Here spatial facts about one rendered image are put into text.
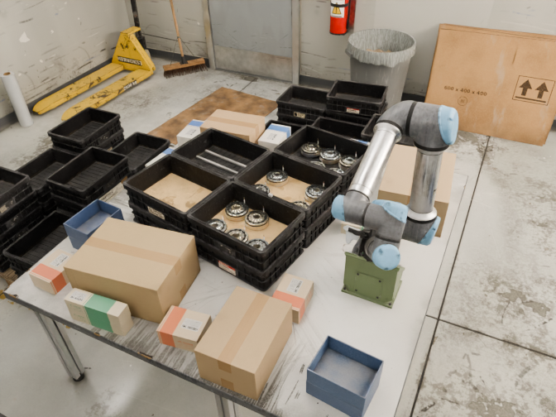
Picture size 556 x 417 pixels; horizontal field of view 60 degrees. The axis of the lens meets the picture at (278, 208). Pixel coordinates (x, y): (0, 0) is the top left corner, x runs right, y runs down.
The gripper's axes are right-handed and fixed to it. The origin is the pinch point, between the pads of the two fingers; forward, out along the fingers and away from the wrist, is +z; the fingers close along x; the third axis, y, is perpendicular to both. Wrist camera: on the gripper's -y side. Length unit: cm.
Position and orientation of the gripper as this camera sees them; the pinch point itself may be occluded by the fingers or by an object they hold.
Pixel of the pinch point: (364, 228)
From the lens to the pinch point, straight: 175.5
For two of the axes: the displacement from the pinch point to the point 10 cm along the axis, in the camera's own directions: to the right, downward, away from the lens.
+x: 9.8, 1.9, 0.5
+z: -0.3, -1.4, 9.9
